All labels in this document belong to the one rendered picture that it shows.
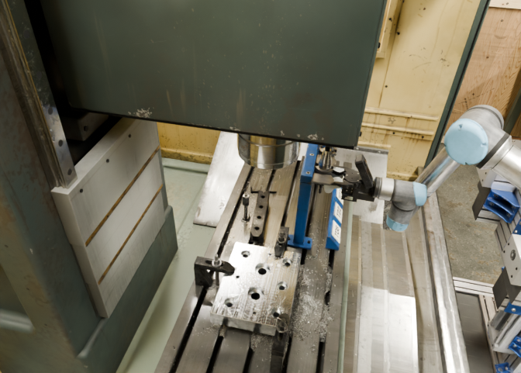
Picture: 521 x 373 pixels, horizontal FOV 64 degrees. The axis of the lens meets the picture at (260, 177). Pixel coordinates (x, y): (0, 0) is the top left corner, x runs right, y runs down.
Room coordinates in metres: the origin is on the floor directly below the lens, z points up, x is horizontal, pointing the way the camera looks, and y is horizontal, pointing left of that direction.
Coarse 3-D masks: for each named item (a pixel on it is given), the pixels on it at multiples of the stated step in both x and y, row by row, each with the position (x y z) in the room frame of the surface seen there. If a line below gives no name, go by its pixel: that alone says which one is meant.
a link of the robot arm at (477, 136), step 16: (464, 112) 1.08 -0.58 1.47; (480, 112) 1.03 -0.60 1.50; (464, 128) 0.96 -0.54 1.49; (480, 128) 0.95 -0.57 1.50; (496, 128) 0.97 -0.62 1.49; (448, 144) 0.98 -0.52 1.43; (464, 144) 0.95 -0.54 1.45; (480, 144) 0.92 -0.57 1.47; (496, 144) 0.93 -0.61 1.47; (512, 144) 0.94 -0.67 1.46; (464, 160) 0.94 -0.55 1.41; (480, 160) 0.91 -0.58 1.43; (496, 160) 0.91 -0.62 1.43; (512, 160) 0.90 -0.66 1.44; (512, 176) 0.88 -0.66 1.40
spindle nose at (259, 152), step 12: (240, 144) 0.84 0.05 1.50; (252, 144) 0.81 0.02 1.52; (264, 144) 0.80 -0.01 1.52; (276, 144) 0.80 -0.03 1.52; (288, 144) 0.81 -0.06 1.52; (300, 144) 0.85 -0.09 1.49; (240, 156) 0.84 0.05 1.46; (252, 156) 0.81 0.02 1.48; (264, 156) 0.80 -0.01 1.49; (276, 156) 0.80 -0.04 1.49; (288, 156) 0.81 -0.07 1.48; (264, 168) 0.80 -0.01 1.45; (276, 168) 0.80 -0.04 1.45
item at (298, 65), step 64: (64, 0) 0.83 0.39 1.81; (128, 0) 0.80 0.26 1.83; (192, 0) 0.78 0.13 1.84; (256, 0) 0.76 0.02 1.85; (320, 0) 0.74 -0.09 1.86; (384, 0) 0.72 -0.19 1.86; (64, 64) 0.83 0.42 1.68; (128, 64) 0.81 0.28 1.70; (192, 64) 0.78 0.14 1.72; (256, 64) 0.76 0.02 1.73; (320, 64) 0.73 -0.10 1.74; (256, 128) 0.76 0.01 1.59; (320, 128) 0.73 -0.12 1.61
